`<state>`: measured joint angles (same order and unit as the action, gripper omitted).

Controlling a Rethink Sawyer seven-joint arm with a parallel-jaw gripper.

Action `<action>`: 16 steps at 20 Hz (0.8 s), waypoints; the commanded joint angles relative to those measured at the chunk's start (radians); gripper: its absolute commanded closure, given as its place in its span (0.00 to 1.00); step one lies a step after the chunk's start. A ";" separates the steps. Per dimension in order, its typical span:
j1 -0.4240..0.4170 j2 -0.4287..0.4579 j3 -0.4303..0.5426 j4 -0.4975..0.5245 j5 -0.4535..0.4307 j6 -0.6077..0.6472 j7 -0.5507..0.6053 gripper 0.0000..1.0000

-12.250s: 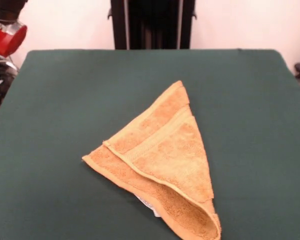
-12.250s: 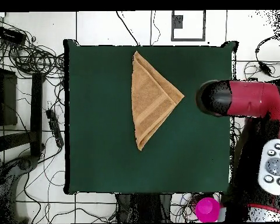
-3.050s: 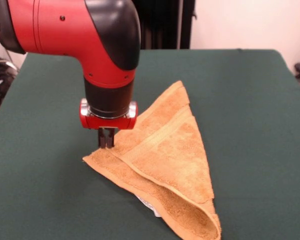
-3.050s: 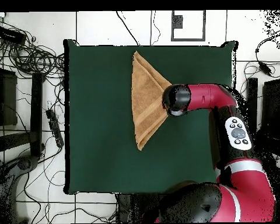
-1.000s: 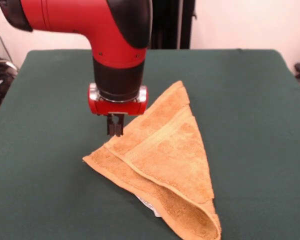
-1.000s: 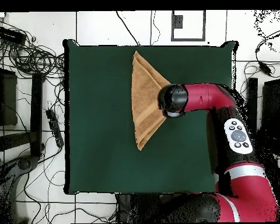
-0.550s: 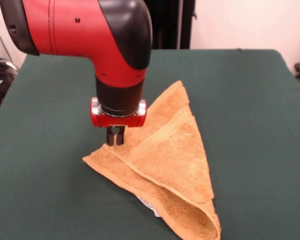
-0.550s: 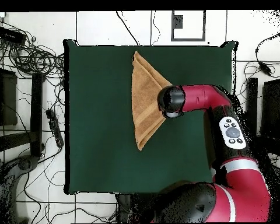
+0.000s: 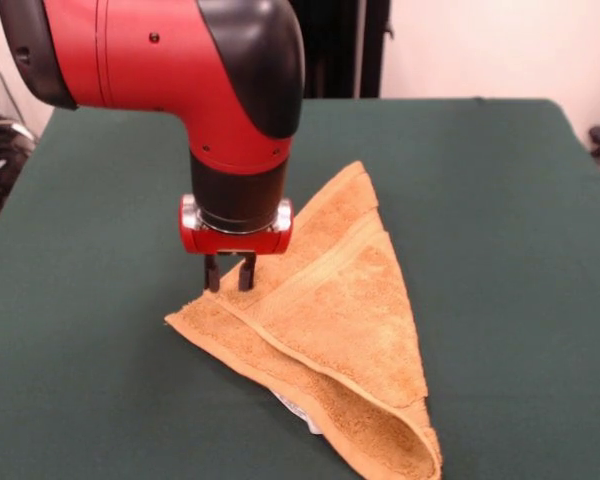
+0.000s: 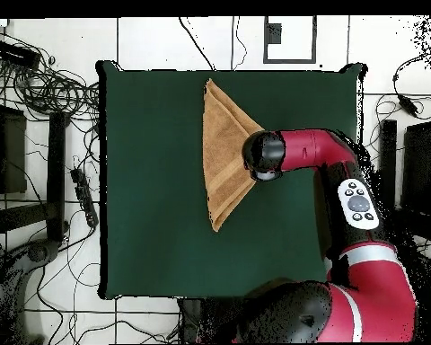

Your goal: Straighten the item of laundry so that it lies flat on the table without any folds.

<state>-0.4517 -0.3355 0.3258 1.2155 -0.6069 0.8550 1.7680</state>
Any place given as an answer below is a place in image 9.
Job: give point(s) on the tan terry towel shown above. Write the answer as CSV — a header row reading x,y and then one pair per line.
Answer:
x,y
340,325

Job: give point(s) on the dark green table cloth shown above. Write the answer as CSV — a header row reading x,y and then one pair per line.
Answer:
x,y
80,375

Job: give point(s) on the black upright stand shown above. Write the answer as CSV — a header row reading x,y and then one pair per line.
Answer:
x,y
345,50

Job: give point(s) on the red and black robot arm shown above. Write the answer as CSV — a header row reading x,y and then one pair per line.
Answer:
x,y
170,60

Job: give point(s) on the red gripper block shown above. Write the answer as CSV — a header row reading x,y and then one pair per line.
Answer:
x,y
237,242

